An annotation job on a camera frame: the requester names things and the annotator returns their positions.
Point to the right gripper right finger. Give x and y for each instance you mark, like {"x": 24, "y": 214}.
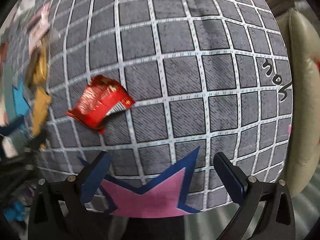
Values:
{"x": 277, "y": 219}

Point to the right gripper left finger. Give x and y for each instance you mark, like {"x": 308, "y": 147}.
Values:
{"x": 58, "y": 210}

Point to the orange snack packet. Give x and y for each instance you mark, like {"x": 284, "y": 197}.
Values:
{"x": 40, "y": 110}

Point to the red snack packet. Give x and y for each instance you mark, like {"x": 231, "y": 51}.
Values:
{"x": 102, "y": 97}

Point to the yellow biscuit packet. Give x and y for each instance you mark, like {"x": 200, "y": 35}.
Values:
{"x": 36, "y": 73}

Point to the grey checked tablecloth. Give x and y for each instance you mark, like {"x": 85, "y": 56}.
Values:
{"x": 206, "y": 76}

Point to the pink white biscuit packet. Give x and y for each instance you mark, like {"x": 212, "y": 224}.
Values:
{"x": 38, "y": 26}

